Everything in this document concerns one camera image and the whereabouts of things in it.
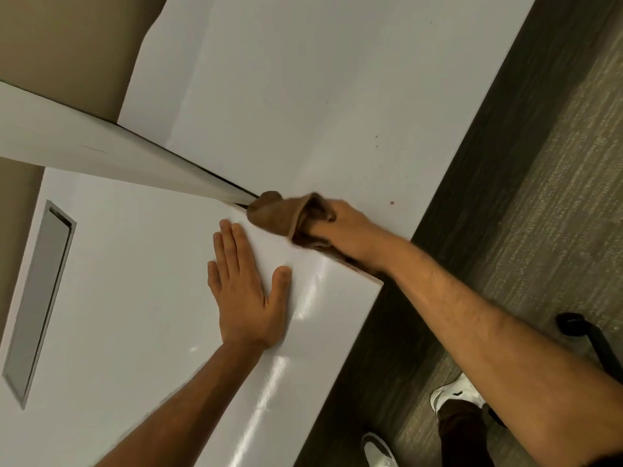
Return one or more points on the person's right hand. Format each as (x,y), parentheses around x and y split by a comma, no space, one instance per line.
(353,238)

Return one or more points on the person's left hand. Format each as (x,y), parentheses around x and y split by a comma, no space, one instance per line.
(246,311)

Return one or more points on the person's left little finger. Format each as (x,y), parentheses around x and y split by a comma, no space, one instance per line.
(214,282)

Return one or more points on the person's left middle finger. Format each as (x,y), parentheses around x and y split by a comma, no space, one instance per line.
(229,247)

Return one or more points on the person's left thumb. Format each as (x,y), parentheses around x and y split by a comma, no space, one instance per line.
(281,289)

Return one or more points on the brown cleaning cloth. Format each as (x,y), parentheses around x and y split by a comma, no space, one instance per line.
(282,213)

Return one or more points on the person's left forearm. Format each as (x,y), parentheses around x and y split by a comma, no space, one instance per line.
(185,408)

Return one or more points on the person's right forearm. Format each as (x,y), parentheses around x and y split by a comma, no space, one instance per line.
(501,355)

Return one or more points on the white desk divider panel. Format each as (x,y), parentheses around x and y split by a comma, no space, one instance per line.
(97,150)

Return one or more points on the white sneaker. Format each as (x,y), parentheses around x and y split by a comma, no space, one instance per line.
(455,391)
(378,452)

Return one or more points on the person's dark trouser leg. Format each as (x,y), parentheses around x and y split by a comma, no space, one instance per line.
(462,437)

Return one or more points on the black office chair base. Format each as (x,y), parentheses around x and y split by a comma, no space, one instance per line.
(596,340)

